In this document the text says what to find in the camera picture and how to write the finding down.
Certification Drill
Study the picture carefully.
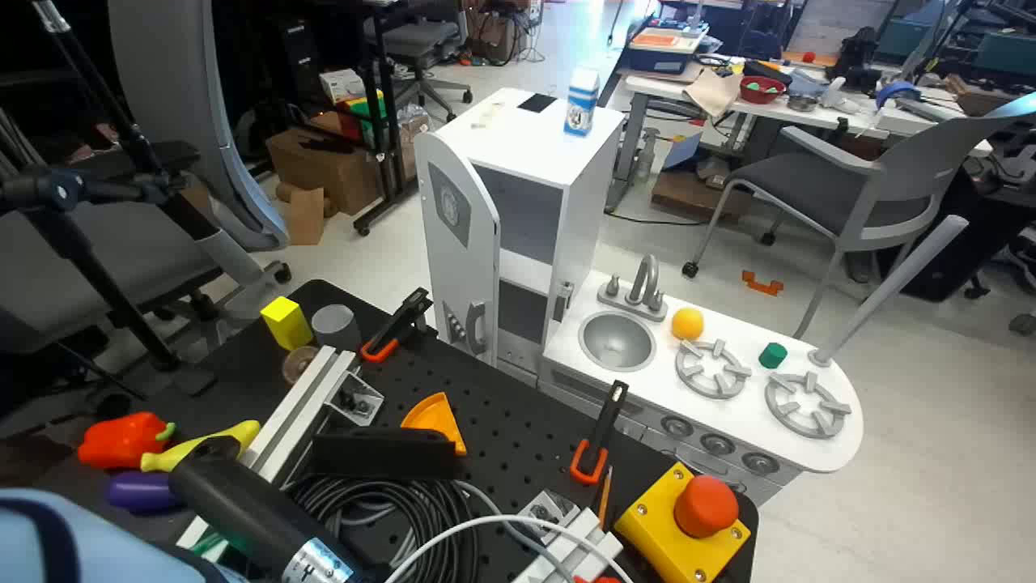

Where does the cardboard box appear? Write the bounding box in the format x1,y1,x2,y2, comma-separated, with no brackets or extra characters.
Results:
266,130,382,215

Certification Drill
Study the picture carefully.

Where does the black camera tripod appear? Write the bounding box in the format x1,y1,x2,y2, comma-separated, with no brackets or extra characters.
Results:
0,0,294,377

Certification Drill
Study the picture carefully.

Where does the orange black clamp right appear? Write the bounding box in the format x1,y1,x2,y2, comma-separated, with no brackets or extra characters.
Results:
569,380,628,486

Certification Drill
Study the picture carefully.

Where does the aluminium extrusion rail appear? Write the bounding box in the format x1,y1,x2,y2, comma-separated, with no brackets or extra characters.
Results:
173,345,358,562

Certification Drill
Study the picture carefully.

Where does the orange black clamp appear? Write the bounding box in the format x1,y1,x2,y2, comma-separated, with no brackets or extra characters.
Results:
358,288,431,366
569,380,628,486

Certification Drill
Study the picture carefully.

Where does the orange black clamp left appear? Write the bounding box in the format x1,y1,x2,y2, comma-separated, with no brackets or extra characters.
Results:
358,288,431,366

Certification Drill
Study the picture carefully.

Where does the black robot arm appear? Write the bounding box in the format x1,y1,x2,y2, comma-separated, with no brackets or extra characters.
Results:
169,438,358,583

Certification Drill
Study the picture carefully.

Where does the cluttered white desk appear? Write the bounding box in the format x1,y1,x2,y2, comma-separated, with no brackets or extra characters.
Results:
605,20,975,221

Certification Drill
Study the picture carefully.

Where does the yellow toy ball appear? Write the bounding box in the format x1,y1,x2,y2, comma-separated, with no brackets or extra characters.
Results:
670,309,706,341

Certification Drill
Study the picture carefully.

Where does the yellow toy block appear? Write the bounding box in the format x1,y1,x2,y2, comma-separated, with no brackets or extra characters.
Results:
258,295,310,350

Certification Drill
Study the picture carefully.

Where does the black office chair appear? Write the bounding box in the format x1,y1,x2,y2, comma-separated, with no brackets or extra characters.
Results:
365,0,469,118

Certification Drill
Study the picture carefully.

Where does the orange toy wedge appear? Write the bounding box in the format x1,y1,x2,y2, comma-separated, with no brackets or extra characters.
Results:
401,392,467,456

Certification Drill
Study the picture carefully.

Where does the grey office chair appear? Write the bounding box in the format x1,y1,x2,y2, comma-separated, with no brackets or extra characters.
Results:
684,95,1036,338

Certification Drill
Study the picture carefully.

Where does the black coiled cable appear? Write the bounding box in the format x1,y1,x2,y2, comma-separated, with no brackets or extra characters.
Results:
289,472,480,583

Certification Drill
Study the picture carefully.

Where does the yellow toy banana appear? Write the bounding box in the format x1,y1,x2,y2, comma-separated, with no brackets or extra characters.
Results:
139,420,263,472

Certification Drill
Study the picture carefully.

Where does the red bowl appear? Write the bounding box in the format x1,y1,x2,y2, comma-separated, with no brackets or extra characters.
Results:
741,74,791,104

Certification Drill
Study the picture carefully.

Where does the yellow emergency stop box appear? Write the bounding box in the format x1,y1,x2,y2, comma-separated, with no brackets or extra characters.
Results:
614,462,751,583

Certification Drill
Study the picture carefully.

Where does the grey toy faucet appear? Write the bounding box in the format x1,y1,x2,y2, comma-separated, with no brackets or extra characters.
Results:
599,256,667,320

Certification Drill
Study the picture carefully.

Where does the orange toy pepper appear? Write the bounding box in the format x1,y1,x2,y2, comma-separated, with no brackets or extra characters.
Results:
77,413,173,469

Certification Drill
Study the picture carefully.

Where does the white cable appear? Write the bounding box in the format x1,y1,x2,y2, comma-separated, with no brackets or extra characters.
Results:
382,480,642,583

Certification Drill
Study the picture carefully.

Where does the white toy kitchen set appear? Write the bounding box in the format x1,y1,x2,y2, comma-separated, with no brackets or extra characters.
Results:
413,89,864,503

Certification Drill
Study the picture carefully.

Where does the purple toy eggplant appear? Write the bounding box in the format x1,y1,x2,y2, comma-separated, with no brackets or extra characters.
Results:
105,472,179,514

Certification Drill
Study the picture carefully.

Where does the green toy cup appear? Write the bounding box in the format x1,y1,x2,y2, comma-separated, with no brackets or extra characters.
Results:
757,345,786,369

